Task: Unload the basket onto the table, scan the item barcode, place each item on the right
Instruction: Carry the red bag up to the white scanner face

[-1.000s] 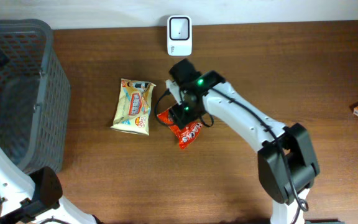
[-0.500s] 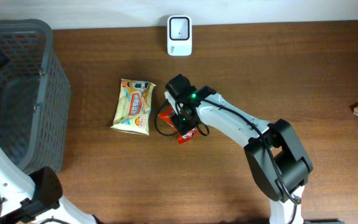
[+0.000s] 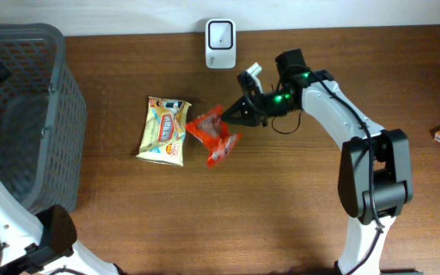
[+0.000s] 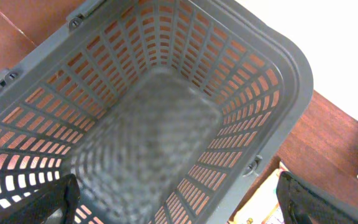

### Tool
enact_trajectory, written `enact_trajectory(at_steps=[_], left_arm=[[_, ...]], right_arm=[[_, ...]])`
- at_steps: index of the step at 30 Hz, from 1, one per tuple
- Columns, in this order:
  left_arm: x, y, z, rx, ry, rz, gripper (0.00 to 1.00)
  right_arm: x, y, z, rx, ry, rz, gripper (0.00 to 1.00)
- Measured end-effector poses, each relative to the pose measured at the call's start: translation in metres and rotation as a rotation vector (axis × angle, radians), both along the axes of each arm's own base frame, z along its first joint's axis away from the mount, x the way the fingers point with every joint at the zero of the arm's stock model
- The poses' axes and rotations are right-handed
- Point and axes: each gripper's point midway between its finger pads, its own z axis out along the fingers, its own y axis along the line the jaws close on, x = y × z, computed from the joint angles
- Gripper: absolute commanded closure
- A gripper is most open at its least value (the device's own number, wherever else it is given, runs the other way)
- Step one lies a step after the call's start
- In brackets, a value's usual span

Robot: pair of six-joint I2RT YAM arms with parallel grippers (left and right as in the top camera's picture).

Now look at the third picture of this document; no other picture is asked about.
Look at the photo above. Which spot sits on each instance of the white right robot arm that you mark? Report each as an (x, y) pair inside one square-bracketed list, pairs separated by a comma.
[(375, 178)]

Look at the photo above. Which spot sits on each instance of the red Hacks candy bag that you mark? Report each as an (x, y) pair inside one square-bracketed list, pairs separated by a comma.
[(212, 131)]

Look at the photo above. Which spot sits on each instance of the grey plastic basket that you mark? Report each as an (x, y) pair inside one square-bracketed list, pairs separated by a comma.
[(42, 118)]

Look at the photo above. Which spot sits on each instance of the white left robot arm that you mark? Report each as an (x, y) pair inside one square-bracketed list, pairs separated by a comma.
[(45, 242)]

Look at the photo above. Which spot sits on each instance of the yellow snack bag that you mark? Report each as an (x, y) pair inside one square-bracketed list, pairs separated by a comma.
[(164, 131)]

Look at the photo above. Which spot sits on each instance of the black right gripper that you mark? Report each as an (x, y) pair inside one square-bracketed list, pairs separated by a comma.
[(252, 116)]

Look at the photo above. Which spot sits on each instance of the white barcode scanner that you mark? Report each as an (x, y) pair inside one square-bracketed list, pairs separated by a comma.
[(220, 44)]

